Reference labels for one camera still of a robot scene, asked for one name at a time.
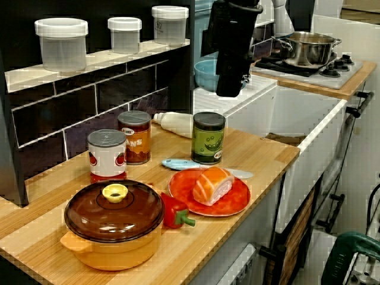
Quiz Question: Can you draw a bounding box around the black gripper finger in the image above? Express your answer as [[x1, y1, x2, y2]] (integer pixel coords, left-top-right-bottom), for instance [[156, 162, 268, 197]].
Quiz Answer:
[[216, 53, 251, 98]]

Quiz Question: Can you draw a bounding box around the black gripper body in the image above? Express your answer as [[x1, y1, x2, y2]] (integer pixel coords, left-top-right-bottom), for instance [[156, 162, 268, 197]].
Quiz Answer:
[[204, 0, 264, 78]]

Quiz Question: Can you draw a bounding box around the light blue bowl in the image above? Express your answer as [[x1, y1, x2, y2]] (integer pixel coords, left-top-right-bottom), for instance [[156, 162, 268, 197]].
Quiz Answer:
[[194, 59, 248, 93]]

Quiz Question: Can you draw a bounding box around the salmon sushi piece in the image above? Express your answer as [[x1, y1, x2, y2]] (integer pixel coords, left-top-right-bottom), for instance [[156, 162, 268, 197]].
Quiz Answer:
[[192, 166, 236, 207]]

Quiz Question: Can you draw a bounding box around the dark grey upright panel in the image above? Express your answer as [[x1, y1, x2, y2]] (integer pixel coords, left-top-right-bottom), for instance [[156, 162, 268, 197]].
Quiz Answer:
[[0, 49, 30, 208], [187, 0, 197, 116]]

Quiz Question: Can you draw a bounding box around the green peas can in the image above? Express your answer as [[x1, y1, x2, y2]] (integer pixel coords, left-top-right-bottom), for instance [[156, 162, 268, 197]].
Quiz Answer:
[[191, 112, 226, 165]]

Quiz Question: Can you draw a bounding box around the large white-lidded plastic jar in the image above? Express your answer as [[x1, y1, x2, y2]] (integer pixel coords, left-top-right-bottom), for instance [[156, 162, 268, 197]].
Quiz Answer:
[[151, 5, 190, 47], [34, 17, 89, 72]]

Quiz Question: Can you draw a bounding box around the white toy jug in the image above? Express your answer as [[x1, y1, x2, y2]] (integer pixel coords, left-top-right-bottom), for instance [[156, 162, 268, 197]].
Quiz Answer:
[[153, 112, 195, 140]]

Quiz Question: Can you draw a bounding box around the stainless steel pot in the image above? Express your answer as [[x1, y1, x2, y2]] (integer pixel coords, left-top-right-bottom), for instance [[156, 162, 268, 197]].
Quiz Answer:
[[270, 31, 342, 68]]

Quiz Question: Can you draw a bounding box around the white toy sink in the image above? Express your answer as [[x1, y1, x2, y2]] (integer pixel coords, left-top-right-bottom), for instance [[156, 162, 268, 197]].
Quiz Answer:
[[192, 72, 348, 179]]

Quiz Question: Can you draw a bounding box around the toy stove cooktop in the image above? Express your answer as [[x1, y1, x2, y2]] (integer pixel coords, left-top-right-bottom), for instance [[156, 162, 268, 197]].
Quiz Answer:
[[249, 52, 365, 90]]

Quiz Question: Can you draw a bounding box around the small white-lidded plastic jar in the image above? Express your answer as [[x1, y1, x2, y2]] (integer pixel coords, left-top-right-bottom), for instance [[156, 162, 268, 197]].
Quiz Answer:
[[107, 17, 143, 55]]

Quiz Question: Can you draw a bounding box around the orange beans can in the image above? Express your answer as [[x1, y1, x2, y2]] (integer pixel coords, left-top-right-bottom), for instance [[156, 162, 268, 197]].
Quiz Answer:
[[118, 110, 151, 165]]

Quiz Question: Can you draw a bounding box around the red orange plate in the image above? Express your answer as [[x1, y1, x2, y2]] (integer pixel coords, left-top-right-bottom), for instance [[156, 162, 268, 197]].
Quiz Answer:
[[168, 167, 251, 217]]

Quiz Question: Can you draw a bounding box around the cream shelf board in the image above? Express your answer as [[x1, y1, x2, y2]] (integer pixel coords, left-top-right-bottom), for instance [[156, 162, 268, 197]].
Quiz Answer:
[[4, 38, 191, 93]]

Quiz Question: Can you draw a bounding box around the red toy pepper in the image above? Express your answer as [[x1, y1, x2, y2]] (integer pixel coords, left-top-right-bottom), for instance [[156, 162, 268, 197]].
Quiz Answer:
[[160, 191, 196, 229]]

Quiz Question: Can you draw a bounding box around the white toy kitchen cabinet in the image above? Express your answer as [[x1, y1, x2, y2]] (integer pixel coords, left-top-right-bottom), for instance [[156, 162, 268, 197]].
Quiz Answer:
[[189, 80, 380, 285]]

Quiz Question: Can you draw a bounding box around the tomato print can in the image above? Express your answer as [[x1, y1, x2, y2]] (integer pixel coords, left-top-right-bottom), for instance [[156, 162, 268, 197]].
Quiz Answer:
[[87, 129, 128, 185]]

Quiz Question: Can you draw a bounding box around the dark tiled backsplash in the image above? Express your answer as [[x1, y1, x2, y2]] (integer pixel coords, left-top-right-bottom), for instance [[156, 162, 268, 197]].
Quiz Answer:
[[8, 44, 194, 179]]

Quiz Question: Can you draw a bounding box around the wood grain door panel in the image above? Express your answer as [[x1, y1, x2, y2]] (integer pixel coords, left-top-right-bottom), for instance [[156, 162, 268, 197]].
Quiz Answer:
[[278, 186, 315, 285]]

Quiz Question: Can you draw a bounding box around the grey dishwasher panel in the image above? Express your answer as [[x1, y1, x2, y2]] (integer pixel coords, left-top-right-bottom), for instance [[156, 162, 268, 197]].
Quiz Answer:
[[219, 242, 258, 285]]

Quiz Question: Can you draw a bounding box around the orange toy pot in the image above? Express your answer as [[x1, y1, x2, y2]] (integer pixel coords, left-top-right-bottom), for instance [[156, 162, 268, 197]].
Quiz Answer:
[[59, 219, 164, 271]]

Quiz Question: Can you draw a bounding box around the dark green clamp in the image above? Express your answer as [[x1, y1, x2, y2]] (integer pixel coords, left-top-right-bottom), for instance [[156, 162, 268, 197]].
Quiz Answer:
[[320, 231, 380, 285]]

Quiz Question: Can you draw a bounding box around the white curved post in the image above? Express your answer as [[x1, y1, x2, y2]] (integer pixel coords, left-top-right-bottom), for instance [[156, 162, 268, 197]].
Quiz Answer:
[[271, 0, 295, 38]]

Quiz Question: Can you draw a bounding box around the blue handled toy knife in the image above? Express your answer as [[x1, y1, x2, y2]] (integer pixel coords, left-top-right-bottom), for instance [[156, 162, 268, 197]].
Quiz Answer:
[[161, 159, 255, 179]]

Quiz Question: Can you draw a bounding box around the black cabinet handle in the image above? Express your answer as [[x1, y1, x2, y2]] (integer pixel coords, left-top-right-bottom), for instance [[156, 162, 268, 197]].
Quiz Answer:
[[316, 194, 345, 234], [346, 91, 375, 118], [259, 231, 286, 268]]

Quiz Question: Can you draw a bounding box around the black cable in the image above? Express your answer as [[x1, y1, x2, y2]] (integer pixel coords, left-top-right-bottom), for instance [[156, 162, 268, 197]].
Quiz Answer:
[[365, 181, 380, 238]]

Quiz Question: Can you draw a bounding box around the aluminium frame rail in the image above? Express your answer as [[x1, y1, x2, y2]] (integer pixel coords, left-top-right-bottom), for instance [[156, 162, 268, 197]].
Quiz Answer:
[[349, 252, 380, 285]]

